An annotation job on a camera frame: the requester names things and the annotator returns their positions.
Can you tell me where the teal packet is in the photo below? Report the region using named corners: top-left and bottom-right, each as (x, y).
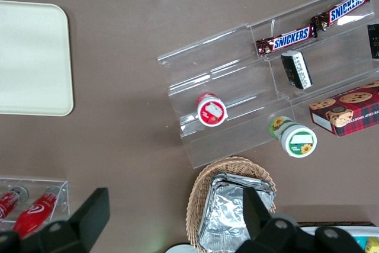
top-left (354, 235), bottom-right (370, 249)

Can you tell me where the red drink bottle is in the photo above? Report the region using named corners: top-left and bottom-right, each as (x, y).
top-left (12, 185), bottom-right (62, 239)
top-left (0, 185), bottom-right (30, 224)

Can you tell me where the Snickers chocolate bar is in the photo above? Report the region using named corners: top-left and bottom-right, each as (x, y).
top-left (310, 0), bottom-right (372, 31)
top-left (255, 25), bottom-right (318, 59)

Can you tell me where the red lidded yoghurt cup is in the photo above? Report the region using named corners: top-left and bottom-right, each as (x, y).
top-left (197, 92), bottom-right (229, 127)

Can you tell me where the green sunflower lidded cup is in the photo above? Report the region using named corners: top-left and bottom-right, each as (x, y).
top-left (268, 116), bottom-right (318, 158)

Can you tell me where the cream plastic tray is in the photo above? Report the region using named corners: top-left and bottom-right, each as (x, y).
top-left (0, 0), bottom-right (74, 117)

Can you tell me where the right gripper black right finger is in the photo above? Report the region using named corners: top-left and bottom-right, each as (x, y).
top-left (235, 187), bottom-right (365, 253)

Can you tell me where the foil wrapped package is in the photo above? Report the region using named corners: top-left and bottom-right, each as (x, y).
top-left (197, 172), bottom-right (277, 251)

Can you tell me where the red tartan cookie box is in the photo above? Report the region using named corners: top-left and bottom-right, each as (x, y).
top-left (309, 79), bottom-right (379, 137)

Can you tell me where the clear acrylic bottle box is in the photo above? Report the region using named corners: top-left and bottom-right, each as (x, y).
top-left (0, 177), bottom-right (70, 233)

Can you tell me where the yellow packet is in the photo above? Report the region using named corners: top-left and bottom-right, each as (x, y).
top-left (364, 236), bottom-right (379, 253)

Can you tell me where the small black snack packet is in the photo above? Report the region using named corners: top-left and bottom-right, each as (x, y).
top-left (367, 23), bottom-right (379, 60)
top-left (280, 50), bottom-right (313, 90)

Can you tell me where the white plate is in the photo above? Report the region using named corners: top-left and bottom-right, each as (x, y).
top-left (165, 244), bottom-right (196, 253)

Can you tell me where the clear acrylic tiered shelf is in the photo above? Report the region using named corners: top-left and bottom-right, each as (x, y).
top-left (156, 0), bottom-right (379, 169)

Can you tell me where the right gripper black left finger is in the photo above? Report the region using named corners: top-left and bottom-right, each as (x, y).
top-left (0, 187), bottom-right (111, 253)

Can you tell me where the white bin with dark rim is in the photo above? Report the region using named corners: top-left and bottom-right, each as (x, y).
top-left (296, 221), bottom-right (379, 253)

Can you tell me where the oval light wicker basket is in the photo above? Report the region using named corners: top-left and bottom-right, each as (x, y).
top-left (185, 155), bottom-right (277, 251)

